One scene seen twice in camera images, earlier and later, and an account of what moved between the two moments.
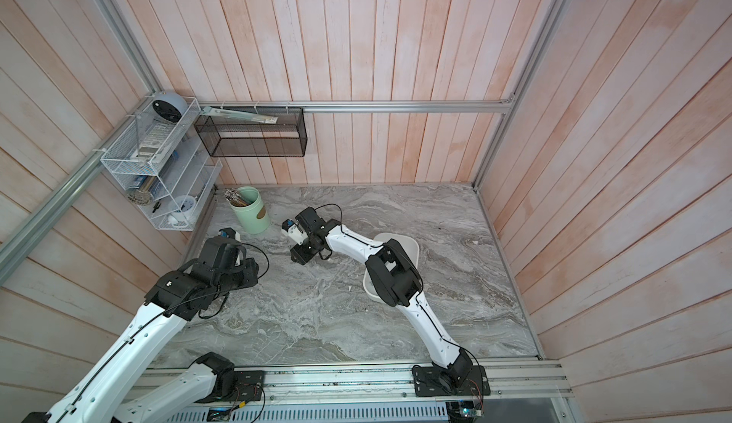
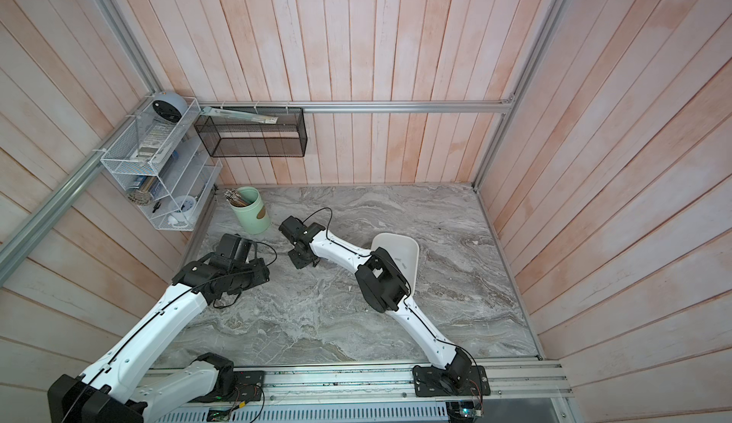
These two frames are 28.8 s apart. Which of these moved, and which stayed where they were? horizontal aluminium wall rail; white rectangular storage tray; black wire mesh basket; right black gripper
Moved: right black gripper
Stayed: white rectangular storage tray; horizontal aluminium wall rail; black wire mesh basket
